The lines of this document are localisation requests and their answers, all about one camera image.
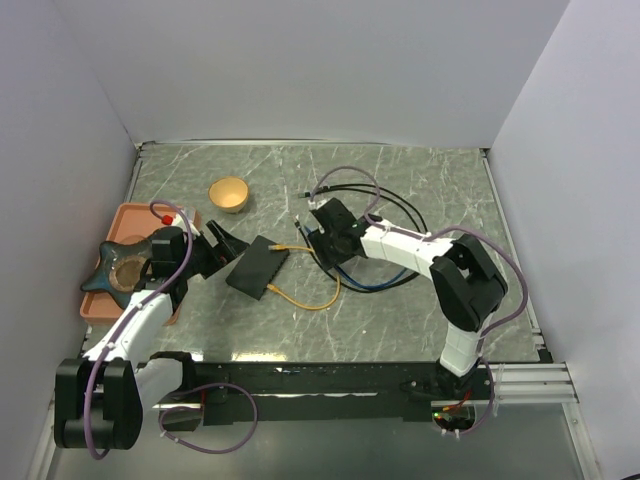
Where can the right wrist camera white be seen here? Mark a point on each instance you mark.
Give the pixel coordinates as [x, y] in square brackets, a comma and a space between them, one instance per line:
[315, 204]

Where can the yellow wooden bowl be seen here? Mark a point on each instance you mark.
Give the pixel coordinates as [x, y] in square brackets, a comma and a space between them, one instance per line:
[230, 194]

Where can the black network switch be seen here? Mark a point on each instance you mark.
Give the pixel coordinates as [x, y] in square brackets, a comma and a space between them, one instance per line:
[256, 268]

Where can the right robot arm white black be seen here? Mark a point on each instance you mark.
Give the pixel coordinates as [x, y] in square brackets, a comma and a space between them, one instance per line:
[468, 285]

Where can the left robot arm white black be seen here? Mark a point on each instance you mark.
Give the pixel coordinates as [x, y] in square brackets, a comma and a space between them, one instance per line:
[101, 397]

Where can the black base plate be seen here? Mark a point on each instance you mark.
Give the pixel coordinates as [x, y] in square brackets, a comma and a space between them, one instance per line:
[225, 393]

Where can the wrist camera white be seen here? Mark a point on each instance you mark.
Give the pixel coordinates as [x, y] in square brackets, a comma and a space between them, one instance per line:
[188, 219]
[315, 204]

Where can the aluminium frame rail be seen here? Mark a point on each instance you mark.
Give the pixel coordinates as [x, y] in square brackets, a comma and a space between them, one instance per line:
[533, 383]

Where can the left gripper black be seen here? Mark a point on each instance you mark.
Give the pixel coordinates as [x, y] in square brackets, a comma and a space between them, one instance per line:
[227, 246]

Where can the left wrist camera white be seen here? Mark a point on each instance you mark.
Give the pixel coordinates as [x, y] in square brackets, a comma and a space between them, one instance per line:
[188, 219]

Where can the dark blue star dish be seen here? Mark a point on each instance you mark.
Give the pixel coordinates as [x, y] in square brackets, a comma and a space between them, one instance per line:
[119, 268]

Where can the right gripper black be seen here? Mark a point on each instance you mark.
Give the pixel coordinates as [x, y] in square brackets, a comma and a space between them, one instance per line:
[319, 241]

